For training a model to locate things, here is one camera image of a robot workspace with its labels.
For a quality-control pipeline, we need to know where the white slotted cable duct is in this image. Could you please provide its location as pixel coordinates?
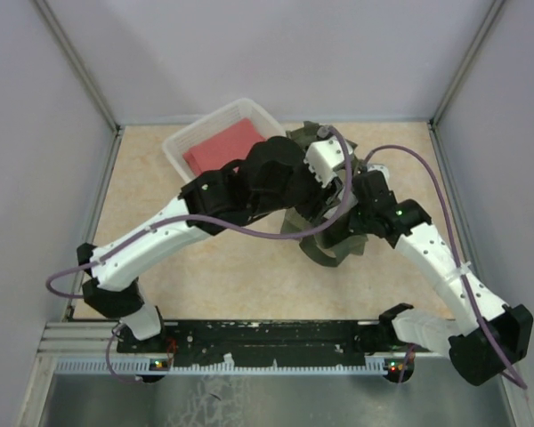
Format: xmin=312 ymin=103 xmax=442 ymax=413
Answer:
xmin=55 ymin=354 xmax=413 ymax=377

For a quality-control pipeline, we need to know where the left aluminium frame post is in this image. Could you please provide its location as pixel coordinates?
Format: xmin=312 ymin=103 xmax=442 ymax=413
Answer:
xmin=31 ymin=0 xmax=122 ymax=133

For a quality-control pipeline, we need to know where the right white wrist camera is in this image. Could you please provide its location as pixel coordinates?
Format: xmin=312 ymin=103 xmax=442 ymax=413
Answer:
xmin=366 ymin=164 xmax=390 ymax=180

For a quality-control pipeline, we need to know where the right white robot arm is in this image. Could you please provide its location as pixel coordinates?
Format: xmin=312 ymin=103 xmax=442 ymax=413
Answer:
xmin=351 ymin=170 xmax=533 ymax=386

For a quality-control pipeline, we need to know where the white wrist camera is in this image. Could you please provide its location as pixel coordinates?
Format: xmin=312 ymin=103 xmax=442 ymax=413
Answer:
xmin=366 ymin=164 xmax=390 ymax=180
xmin=303 ymin=132 xmax=345 ymax=188

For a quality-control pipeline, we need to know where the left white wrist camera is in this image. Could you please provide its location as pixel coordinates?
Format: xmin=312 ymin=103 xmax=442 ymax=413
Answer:
xmin=303 ymin=132 xmax=345 ymax=188

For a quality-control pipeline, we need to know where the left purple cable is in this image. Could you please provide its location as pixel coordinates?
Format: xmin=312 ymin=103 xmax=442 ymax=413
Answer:
xmin=46 ymin=125 xmax=353 ymax=384

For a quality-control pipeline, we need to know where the purple cable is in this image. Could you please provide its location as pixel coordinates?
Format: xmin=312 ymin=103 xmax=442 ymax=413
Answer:
xmin=46 ymin=125 xmax=353 ymax=384
xmin=362 ymin=144 xmax=529 ymax=391

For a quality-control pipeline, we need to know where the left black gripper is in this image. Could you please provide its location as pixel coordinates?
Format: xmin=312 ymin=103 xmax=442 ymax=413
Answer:
xmin=251 ymin=142 xmax=344 ymax=222

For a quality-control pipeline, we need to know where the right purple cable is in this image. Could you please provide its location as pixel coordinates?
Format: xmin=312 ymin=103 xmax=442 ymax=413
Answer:
xmin=362 ymin=144 xmax=529 ymax=391

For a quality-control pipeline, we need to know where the white plastic basket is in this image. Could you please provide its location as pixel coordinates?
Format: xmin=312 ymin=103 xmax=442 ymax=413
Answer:
xmin=162 ymin=97 xmax=286 ymax=184

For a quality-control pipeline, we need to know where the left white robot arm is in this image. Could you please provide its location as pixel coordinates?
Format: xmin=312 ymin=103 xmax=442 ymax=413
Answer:
xmin=77 ymin=136 xmax=352 ymax=353

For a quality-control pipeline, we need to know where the right aluminium frame post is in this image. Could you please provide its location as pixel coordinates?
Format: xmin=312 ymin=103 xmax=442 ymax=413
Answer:
xmin=429 ymin=0 xmax=508 ymax=130

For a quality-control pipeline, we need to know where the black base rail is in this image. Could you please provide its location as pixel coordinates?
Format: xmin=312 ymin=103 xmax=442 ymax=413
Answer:
xmin=117 ymin=320 xmax=408 ymax=368

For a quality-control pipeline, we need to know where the aluminium frame post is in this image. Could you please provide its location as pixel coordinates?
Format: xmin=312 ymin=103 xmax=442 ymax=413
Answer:
xmin=31 ymin=0 xmax=122 ymax=133
xmin=429 ymin=0 xmax=508 ymax=130

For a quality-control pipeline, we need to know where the red cloth in basket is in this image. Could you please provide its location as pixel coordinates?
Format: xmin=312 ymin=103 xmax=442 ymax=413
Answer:
xmin=182 ymin=118 xmax=265 ymax=176

